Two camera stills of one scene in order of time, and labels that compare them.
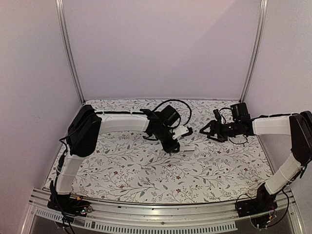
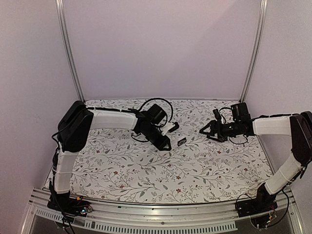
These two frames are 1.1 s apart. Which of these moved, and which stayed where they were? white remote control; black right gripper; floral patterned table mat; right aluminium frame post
Moved: white remote control
Stayed: floral patterned table mat; black right gripper; right aluminium frame post
